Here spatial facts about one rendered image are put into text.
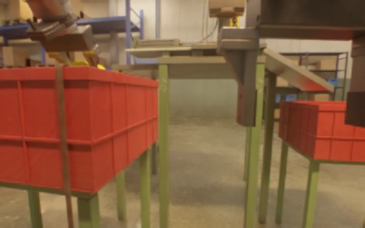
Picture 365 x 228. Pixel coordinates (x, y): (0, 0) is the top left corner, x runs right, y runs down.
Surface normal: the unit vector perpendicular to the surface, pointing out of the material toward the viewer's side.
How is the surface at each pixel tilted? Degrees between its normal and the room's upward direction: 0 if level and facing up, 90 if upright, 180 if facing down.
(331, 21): 90
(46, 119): 90
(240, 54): 90
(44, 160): 90
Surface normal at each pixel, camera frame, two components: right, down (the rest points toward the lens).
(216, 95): -0.15, 0.11
